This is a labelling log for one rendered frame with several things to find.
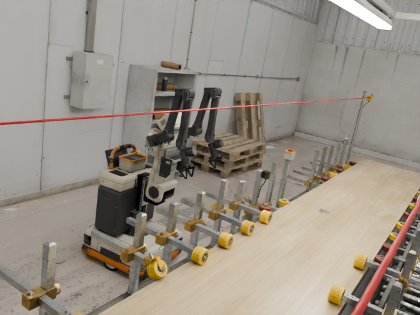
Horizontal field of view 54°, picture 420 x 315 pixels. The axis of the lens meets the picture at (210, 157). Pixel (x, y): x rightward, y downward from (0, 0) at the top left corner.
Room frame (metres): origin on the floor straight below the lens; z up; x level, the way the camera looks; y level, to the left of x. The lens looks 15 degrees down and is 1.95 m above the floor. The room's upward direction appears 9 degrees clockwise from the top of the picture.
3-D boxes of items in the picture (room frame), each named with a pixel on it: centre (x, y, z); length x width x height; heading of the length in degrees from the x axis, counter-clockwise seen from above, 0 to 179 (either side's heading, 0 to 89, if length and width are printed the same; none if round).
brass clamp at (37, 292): (1.35, 0.54, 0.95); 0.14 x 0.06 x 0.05; 149
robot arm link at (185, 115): (2.96, 0.22, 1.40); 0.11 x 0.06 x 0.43; 154
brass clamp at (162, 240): (1.99, 0.15, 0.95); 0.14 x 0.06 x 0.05; 149
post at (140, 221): (1.80, 0.27, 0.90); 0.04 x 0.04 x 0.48; 59
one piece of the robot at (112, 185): (3.40, 0.63, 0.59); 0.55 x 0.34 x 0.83; 154
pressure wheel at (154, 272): (1.68, 0.15, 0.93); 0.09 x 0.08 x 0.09; 59
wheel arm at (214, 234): (2.20, 0.05, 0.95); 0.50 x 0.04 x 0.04; 59
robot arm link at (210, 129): (3.34, 0.03, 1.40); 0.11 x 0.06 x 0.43; 154
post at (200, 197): (2.23, 0.01, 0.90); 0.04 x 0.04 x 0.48; 59
